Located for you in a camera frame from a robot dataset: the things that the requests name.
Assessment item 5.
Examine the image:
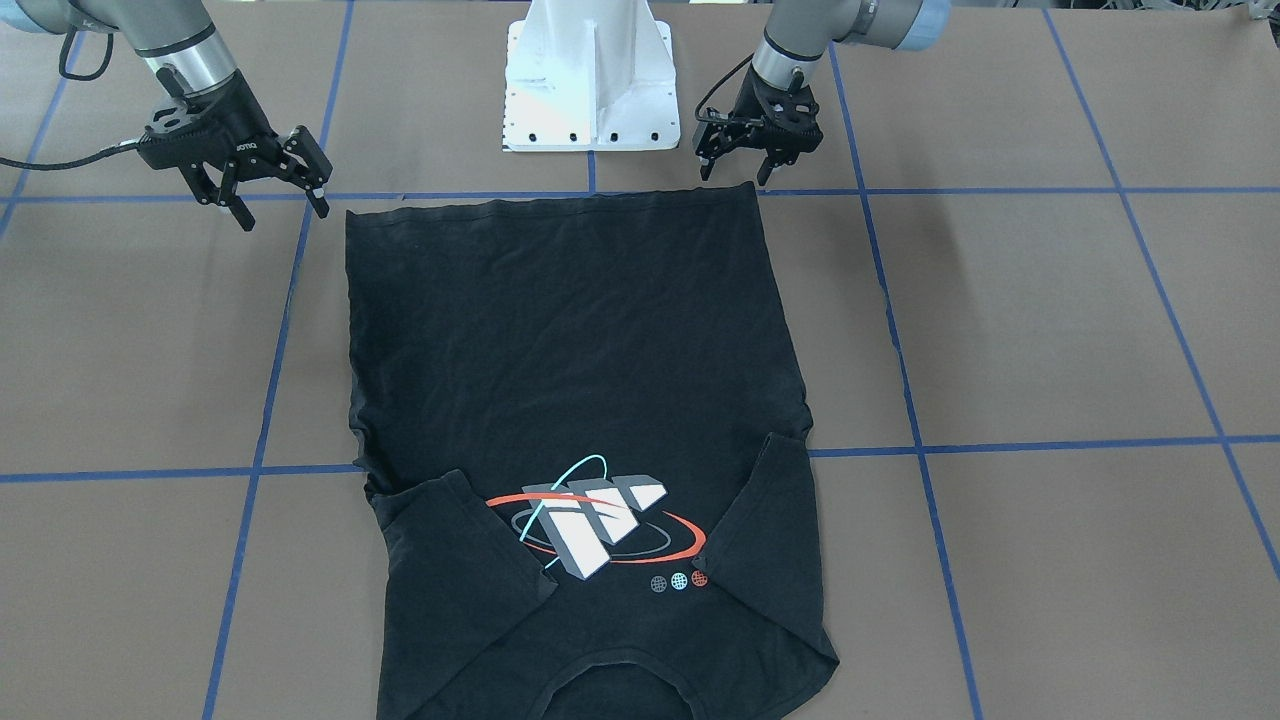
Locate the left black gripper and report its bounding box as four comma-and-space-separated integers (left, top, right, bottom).
694, 82, 824, 187

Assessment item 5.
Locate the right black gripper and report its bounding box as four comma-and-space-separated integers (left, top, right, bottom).
137, 72, 333, 232

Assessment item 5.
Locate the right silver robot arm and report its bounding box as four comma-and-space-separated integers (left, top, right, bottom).
1, 1, 333, 231

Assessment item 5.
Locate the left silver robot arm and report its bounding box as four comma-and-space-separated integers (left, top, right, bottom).
694, 1, 952, 186

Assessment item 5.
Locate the black graphic t-shirt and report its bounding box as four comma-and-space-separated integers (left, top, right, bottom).
346, 183, 838, 719

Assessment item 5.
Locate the brown paper table cover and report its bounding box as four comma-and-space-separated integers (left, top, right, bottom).
1, 1, 1279, 719

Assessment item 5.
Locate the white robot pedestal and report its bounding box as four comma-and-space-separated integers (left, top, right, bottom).
502, 1, 681, 152

